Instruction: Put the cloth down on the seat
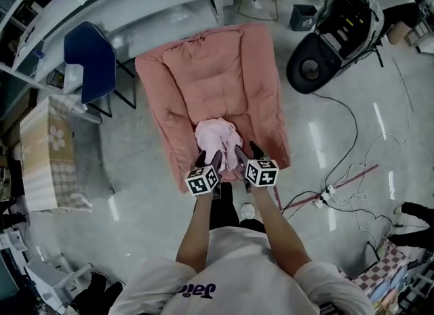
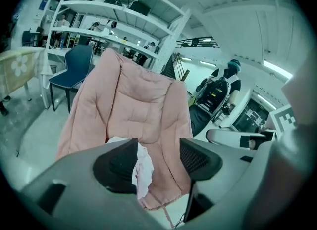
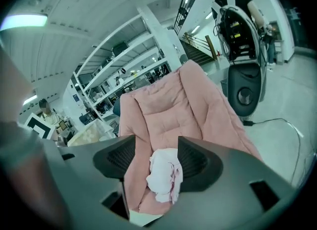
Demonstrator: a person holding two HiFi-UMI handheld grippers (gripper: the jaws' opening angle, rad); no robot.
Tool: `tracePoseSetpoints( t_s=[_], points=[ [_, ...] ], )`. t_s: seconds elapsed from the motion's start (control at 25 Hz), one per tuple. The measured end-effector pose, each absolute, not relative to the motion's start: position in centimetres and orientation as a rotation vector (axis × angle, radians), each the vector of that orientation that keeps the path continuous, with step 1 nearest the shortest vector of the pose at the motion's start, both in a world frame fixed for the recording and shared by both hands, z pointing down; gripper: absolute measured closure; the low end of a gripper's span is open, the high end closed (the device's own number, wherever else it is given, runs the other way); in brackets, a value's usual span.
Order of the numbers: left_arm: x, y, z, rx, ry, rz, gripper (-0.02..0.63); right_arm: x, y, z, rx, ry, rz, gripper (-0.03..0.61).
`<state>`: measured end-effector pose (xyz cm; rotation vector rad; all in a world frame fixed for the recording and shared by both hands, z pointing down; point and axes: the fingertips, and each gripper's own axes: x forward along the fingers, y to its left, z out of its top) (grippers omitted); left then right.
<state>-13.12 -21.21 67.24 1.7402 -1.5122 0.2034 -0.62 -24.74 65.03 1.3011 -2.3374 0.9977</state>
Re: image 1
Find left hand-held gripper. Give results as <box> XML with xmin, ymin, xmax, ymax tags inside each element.
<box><xmin>184</xmin><ymin>150</ymin><xmax>224</xmax><ymax>200</ymax></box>

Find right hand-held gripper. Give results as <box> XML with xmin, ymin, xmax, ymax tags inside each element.
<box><xmin>233</xmin><ymin>141</ymin><xmax>279</xmax><ymax>189</ymax></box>

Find light pink cloth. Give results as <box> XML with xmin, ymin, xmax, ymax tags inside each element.
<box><xmin>193</xmin><ymin>117</ymin><xmax>245</xmax><ymax>174</ymax></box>

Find pink cushioned seat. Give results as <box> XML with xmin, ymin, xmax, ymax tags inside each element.
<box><xmin>134</xmin><ymin>23</ymin><xmax>292</xmax><ymax>194</ymax></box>

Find person's left forearm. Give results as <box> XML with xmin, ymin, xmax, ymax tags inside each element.
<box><xmin>175</xmin><ymin>192</ymin><xmax>214</xmax><ymax>270</ymax></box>

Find person's right forearm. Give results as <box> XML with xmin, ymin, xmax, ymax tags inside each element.
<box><xmin>250</xmin><ymin>184</ymin><xmax>313</xmax><ymax>278</ymax></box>

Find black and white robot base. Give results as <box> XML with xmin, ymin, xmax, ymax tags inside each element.
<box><xmin>285</xmin><ymin>0</ymin><xmax>386</xmax><ymax>96</ymax></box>

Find pink checkered cloth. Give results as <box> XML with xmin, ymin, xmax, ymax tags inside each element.
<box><xmin>338</xmin><ymin>238</ymin><xmax>408</xmax><ymax>295</ymax></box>

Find person's black trousers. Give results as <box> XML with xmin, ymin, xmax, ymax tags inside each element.
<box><xmin>209</xmin><ymin>182</ymin><xmax>266</xmax><ymax>234</ymax></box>

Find person's white shoe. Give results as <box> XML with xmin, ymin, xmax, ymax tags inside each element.
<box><xmin>239</xmin><ymin>202</ymin><xmax>256</xmax><ymax>221</ymax></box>

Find white power strip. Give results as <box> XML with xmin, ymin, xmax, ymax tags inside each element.
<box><xmin>311</xmin><ymin>184</ymin><xmax>338</xmax><ymax>209</ymax></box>

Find person's white t-shirt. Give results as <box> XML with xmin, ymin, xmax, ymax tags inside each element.
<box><xmin>108</xmin><ymin>226</ymin><xmax>376</xmax><ymax>315</ymax></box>

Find dark square waste bin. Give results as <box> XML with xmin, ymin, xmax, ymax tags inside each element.
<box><xmin>289</xmin><ymin>3</ymin><xmax>319</xmax><ymax>33</ymax></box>

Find blue folding chair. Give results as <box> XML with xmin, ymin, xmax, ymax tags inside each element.
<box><xmin>63</xmin><ymin>20</ymin><xmax>138</xmax><ymax>119</ymax></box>

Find flower patterned checkered box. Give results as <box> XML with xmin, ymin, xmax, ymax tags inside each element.
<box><xmin>19</xmin><ymin>94</ymin><xmax>94</xmax><ymax>213</ymax></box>

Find white metal shelf rack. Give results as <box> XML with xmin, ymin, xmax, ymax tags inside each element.
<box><xmin>0</xmin><ymin>0</ymin><xmax>235</xmax><ymax>95</ymax></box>

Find black mesh basket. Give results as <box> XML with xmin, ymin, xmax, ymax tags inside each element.
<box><xmin>45</xmin><ymin>68</ymin><xmax>66</xmax><ymax>89</ymax></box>

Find white small table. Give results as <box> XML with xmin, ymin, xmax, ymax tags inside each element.
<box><xmin>24</xmin><ymin>251</ymin><xmax>95</xmax><ymax>310</ymax></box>

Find black floor cable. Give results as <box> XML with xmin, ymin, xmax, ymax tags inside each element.
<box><xmin>280</xmin><ymin>91</ymin><xmax>359</xmax><ymax>213</ymax></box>

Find white floor cable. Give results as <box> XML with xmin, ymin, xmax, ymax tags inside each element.
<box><xmin>325</xmin><ymin>133</ymin><xmax>408</xmax><ymax>206</ymax></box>

